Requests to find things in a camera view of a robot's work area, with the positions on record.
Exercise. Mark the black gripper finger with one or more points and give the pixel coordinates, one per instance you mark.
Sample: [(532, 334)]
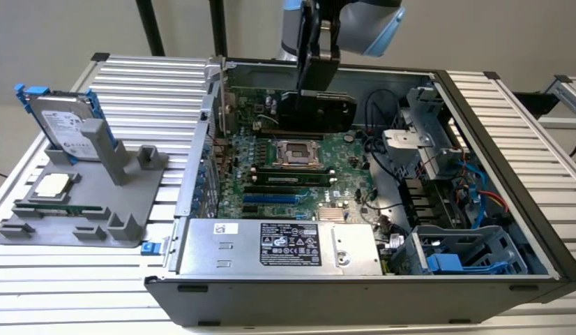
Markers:
[(306, 104)]

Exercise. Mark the green graphics card black cooler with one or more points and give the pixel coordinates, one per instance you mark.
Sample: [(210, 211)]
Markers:
[(334, 111)]

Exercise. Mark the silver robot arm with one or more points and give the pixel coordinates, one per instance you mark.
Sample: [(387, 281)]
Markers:
[(362, 31)]

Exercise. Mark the CPU socket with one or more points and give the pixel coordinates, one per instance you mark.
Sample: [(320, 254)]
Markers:
[(296, 150)]

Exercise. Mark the coin cell battery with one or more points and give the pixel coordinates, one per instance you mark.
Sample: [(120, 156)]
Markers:
[(348, 137)]

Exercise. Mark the green motherboard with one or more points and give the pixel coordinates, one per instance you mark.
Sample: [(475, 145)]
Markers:
[(352, 167)]

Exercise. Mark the installed RAM stick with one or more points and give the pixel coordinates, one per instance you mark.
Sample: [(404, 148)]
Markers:
[(287, 180)]

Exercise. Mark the black stand pole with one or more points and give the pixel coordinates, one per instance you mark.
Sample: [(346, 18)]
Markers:
[(151, 28), (219, 28)]

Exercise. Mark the black expansion slot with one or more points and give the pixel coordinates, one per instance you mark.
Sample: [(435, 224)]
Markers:
[(268, 189)]

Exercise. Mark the blue expansion slot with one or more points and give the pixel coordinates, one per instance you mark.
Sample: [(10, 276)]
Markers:
[(268, 199)]

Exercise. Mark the grey metal drive cage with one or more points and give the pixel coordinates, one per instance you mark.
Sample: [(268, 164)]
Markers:
[(436, 153)]

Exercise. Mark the silver chipset heatsink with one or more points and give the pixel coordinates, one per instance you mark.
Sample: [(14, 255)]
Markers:
[(332, 214)]

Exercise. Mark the silver power supply unit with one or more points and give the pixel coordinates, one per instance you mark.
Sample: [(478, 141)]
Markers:
[(214, 254)]

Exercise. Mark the grey plastic disk bay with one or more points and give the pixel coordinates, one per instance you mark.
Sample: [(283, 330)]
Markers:
[(455, 232)]

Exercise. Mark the blue case latch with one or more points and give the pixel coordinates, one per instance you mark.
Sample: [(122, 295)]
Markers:
[(150, 248)]

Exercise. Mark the hard disk blue carrier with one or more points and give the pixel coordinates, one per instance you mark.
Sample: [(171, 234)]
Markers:
[(59, 122)]

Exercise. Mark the blue plastic drive latch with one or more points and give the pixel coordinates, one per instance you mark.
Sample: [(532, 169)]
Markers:
[(443, 261)]

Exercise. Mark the grey open PC case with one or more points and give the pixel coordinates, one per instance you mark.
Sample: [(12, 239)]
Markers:
[(315, 303)]

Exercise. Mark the silver CPU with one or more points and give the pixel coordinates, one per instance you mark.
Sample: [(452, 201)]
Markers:
[(52, 185)]

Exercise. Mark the green RAM stick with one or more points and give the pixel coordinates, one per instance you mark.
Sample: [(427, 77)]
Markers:
[(59, 209)]

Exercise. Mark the grey parts rack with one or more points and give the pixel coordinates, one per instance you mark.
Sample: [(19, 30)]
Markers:
[(55, 227)]

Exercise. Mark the aluminium neighbour table frame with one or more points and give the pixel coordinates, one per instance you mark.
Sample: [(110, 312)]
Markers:
[(564, 85)]

